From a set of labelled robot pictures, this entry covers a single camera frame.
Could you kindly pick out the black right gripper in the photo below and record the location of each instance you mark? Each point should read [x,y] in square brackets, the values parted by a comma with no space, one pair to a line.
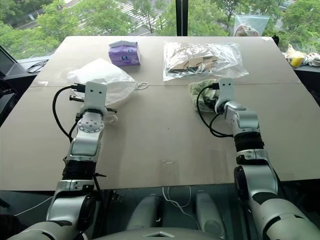
[212,101]

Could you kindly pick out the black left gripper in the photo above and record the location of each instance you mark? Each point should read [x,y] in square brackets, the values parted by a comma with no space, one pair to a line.
[76,98]

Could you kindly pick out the green towel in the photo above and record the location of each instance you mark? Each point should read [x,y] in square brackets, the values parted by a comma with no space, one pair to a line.
[194,89]

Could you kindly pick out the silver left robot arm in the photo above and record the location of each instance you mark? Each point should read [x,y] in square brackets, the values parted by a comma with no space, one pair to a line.
[85,147]

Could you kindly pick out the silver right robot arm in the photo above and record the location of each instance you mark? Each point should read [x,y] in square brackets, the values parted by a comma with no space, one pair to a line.
[252,160]

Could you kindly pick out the clear bag of cardboard pieces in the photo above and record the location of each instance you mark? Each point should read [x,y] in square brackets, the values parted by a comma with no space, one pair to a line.
[200,62]

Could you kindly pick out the clear zip bag blue seal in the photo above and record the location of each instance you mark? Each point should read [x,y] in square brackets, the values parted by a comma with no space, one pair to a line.
[250,25]

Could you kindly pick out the brown cardboard sheet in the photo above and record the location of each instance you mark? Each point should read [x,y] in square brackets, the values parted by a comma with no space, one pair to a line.
[160,135]
[155,75]

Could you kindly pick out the purple tissue pack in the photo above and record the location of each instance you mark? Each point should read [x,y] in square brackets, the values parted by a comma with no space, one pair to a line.
[125,53]

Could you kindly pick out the yellow soft item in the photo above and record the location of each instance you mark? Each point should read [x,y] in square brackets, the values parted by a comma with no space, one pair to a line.
[295,59]

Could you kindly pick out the patterned cloth pouch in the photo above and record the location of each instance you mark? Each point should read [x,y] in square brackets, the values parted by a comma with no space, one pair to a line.
[312,59]

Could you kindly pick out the grey rounded robot leg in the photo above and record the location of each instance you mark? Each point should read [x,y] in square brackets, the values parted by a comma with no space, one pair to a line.
[147,212]
[208,212]

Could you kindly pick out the silver robot torso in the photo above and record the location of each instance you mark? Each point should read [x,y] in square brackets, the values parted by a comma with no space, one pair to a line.
[160,235]

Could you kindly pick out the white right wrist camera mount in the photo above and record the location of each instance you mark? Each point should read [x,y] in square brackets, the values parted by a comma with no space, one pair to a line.
[226,90]

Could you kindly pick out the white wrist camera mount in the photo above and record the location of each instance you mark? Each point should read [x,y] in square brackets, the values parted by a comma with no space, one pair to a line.
[226,90]
[96,96]

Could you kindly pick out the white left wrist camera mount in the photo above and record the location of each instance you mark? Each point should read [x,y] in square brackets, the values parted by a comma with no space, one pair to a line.
[96,96]

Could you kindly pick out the black window post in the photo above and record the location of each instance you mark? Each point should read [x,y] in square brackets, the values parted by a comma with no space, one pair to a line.
[181,17]

